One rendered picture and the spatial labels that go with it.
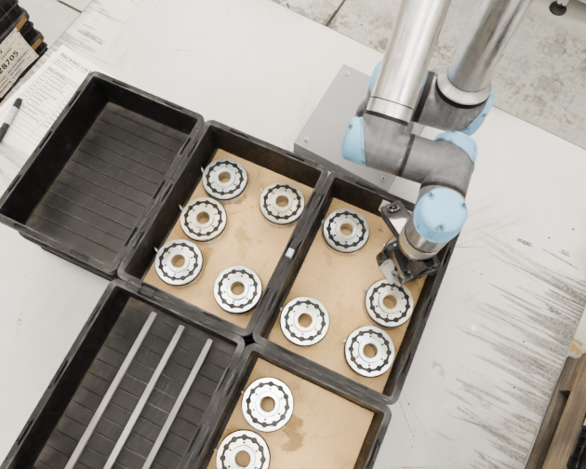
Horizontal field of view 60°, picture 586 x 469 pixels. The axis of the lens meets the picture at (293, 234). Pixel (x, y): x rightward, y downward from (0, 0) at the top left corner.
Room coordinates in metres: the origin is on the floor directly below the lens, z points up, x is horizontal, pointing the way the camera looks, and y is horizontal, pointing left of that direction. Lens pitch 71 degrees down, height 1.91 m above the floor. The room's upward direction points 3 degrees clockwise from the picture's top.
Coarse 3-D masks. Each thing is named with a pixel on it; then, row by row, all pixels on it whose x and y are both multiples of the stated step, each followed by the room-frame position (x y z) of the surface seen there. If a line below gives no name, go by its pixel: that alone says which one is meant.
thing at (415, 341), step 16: (336, 176) 0.47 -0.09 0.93; (320, 192) 0.43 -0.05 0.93; (368, 192) 0.44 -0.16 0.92; (384, 192) 0.44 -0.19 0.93; (304, 224) 0.36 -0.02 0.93; (304, 240) 0.32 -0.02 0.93; (448, 256) 0.30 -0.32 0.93; (288, 272) 0.26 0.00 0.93; (432, 288) 0.24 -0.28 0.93; (272, 304) 0.19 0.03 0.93; (432, 304) 0.20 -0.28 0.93; (256, 336) 0.13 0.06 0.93; (416, 336) 0.14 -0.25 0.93; (288, 352) 0.10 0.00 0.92; (320, 368) 0.07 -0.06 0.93; (352, 384) 0.05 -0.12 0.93; (400, 384) 0.05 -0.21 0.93; (384, 400) 0.02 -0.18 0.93
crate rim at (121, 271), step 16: (208, 128) 0.58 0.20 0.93; (224, 128) 0.57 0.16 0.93; (192, 144) 0.53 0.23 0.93; (256, 144) 0.54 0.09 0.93; (272, 144) 0.54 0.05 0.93; (304, 160) 0.51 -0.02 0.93; (176, 176) 0.46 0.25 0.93; (320, 176) 0.47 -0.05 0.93; (160, 208) 0.38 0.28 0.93; (304, 208) 0.39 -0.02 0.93; (144, 224) 0.34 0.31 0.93; (288, 240) 0.32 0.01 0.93; (128, 256) 0.27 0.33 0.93; (144, 288) 0.21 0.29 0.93; (272, 288) 0.22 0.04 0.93; (176, 304) 0.18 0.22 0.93; (192, 304) 0.18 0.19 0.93; (208, 320) 0.15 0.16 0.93; (224, 320) 0.15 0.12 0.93; (256, 320) 0.16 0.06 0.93
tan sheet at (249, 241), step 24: (264, 168) 0.53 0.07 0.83; (312, 192) 0.48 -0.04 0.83; (240, 216) 0.41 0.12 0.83; (168, 240) 0.34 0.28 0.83; (240, 240) 0.35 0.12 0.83; (264, 240) 0.35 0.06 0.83; (216, 264) 0.29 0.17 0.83; (240, 264) 0.29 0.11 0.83; (264, 264) 0.30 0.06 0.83; (168, 288) 0.23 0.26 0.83; (192, 288) 0.24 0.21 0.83; (240, 288) 0.24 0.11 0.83; (264, 288) 0.24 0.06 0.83; (216, 312) 0.19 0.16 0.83
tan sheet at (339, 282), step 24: (384, 240) 0.37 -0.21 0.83; (312, 264) 0.30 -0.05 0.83; (336, 264) 0.30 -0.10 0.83; (360, 264) 0.31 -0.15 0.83; (312, 288) 0.25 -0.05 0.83; (336, 288) 0.25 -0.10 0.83; (360, 288) 0.25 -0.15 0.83; (408, 288) 0.26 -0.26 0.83; (336, 312) 0.20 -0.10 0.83; (360, 312) 0.20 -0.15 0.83; (336, 336) 0.15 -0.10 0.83; (336, 360) 0.10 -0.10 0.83; (384, 384) 0.05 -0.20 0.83
